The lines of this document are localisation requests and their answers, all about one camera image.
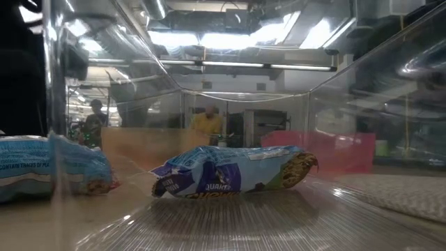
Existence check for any round woven rope mat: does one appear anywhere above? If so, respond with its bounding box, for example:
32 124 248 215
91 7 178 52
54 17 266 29
330 172 446 224

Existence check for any person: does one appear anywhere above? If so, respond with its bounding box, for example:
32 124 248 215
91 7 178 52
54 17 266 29
190 104 224 146
79 99 109 149

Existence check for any red translucent bin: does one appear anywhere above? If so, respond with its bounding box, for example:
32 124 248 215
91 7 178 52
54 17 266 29
260 130 376 174

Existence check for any blue purple Quaker granola bar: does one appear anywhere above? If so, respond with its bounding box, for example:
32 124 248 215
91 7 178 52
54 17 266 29
150 144 320 199

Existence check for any long ceiling tube light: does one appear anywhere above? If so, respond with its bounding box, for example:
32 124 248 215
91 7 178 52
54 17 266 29
155 59 337 73

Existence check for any blue-wrapped granola bar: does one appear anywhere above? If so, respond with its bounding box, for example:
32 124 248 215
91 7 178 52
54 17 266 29
0 135 121 205

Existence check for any dark open cabinet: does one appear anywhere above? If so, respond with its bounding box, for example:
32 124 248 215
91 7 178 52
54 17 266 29
226 109 292 147

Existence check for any silver ceiling duct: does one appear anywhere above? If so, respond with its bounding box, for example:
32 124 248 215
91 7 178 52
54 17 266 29
144 0 168 20

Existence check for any clear plastic container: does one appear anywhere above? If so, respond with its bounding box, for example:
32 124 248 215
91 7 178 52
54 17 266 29
38 0 446 251

